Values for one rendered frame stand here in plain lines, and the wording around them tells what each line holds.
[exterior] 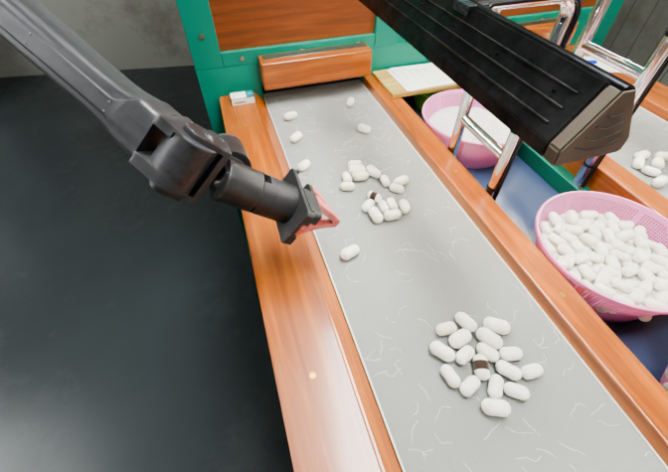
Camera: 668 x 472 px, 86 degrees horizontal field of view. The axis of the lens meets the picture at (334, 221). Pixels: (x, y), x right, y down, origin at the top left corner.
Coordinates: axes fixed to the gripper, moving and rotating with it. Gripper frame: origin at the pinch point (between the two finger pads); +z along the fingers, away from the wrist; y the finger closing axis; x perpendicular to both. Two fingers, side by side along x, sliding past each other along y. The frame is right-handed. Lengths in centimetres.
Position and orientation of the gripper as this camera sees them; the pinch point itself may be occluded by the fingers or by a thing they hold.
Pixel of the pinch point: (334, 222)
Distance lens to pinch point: 57.1
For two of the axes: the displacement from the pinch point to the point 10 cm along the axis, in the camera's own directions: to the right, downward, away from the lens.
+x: -6.1, 6.6, 4.4
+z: 7.4, 2.8, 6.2
